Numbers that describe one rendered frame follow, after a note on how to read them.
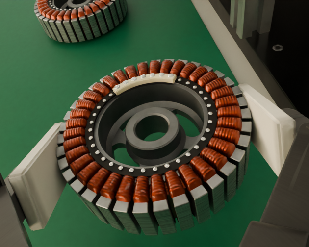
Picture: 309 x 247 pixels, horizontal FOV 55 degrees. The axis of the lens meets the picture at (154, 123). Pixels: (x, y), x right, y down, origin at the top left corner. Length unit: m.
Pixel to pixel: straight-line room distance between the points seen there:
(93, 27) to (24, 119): 0.13
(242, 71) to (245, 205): 0.14
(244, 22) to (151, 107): 0.14
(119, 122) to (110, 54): 0.16
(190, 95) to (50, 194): 0.10
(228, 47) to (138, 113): 0.17
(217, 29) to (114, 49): 0.12
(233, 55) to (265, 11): 0.05
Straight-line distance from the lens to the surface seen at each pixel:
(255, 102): 0.16
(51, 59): 0.38
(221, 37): 0.35
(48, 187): 0.16
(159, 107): 0.20
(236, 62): 0.32
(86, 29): 0.37
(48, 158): 0.17
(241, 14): 0.30
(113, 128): 0.20
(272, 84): 0.27
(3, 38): 0.46
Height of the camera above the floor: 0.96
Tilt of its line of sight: 51 degrees down
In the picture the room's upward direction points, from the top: 15 degrees counter-clockwise
